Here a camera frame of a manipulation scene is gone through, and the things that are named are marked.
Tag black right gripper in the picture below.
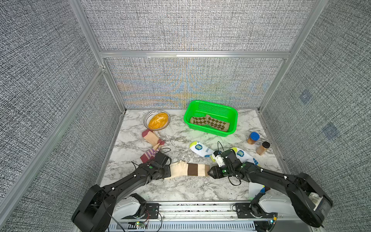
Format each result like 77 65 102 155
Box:
205 164 234 179

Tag patterned bowl with orange food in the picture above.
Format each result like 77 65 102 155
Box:
143 110 171 131

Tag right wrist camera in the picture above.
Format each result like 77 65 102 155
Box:
215 155 225 167

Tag pink tan striped sock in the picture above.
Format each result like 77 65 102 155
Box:
140 130 165 163

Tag jar with black lid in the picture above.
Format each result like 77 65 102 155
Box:
256 141 271 156

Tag white sock yellow dots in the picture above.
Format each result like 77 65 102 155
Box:
231 147 266 200
189 141 215 158

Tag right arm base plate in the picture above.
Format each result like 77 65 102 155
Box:
233 203 277 219

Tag jar with blue lid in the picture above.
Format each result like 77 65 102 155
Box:
247 132 260 145

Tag brown argyle sock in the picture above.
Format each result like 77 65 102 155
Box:
190 115 230 132

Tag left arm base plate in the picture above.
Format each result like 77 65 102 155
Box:
125 203 160 220

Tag cream brown block sock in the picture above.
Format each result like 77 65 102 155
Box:
166 161 210 179

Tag aluminium front rail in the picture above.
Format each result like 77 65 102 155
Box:
76 200 322 224

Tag green plastic basket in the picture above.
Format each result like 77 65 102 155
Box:
184 100 238 137

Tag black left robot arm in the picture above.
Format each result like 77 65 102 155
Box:
71 152 172 232

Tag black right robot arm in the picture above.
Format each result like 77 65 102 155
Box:
208 149 333 228

